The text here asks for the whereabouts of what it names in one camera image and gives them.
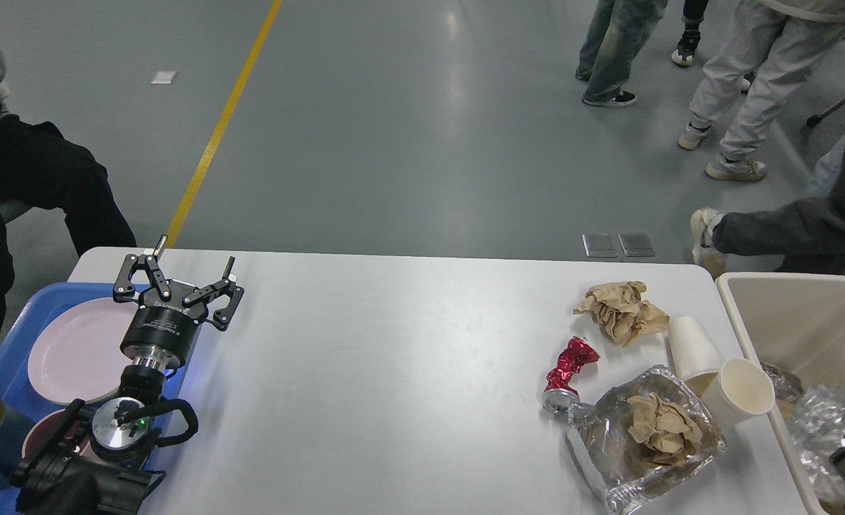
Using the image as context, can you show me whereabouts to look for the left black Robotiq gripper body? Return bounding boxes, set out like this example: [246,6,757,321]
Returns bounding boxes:
[120,300,205,369]

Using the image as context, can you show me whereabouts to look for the tipped white paper cup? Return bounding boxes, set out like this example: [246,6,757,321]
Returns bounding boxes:
[685,358,776,428]

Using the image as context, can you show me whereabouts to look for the red crumpled foil wrapper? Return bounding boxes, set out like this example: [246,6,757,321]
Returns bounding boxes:
[541,336,601,414]

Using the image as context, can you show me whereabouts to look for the metal floor plate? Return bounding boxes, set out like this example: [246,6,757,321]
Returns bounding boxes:
[582,232,619,259]
[617,232,655,258]

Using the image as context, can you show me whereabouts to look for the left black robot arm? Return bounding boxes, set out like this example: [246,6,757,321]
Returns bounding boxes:
[10,235,245,514]

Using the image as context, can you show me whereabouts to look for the brown paper in foil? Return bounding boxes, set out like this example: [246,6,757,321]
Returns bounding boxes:
[626,393,701,466]

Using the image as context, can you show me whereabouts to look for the person black hoodie faded jeans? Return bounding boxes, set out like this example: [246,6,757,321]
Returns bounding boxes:
[576,1,668,108]

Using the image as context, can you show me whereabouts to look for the foil sheet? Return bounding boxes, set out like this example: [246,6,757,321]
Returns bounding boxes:
[786,384,845,514]
[567,365,726,514]

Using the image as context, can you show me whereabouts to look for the pink HOME mug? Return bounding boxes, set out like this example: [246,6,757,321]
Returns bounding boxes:
[21,408,93,459]

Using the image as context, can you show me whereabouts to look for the crumpled foil sheet bottom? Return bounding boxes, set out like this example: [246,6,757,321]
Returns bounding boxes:
[567,365,726,514]

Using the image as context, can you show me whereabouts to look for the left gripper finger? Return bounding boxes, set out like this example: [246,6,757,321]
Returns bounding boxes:
[112,236,174,308]
[182,257,245,332]

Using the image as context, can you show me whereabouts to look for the crumpled brown paper ball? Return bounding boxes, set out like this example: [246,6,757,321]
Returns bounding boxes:
[573,281,670,348]

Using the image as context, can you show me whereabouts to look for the person dark grey clothes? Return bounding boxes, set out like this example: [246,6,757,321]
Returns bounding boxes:
[690,146,845,277]

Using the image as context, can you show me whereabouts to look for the tripod stand leg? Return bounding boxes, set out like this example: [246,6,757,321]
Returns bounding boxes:
[805,97,845,128]

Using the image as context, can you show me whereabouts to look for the seated person black pants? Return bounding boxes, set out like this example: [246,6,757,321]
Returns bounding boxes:
[0,18,137,398]

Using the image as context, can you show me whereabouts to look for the pink plate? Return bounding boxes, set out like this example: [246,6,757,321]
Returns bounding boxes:
[27,298,137,405]

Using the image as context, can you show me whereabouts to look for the foil sheet top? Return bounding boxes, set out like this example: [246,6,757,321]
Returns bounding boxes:
[786,384,845,514]

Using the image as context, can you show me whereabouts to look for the upside-down white paper cup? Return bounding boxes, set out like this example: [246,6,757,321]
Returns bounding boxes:
[668,316,724,382]

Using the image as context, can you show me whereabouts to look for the beige plastic bin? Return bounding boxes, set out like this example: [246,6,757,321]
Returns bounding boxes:
[716,273,845,514]

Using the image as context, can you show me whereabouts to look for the left metal floor plate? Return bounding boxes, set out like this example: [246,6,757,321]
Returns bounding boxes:
[582,232,619,259]

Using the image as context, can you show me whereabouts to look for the person grey sweatpants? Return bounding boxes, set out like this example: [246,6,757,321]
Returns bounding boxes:
[678,1,845,182]

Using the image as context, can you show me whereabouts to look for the right metal floor plate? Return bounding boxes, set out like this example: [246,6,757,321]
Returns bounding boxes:
[617,232,655,258]

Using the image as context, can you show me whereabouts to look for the person black red-striped pants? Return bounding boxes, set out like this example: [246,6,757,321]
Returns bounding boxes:
[670,0,709,68]

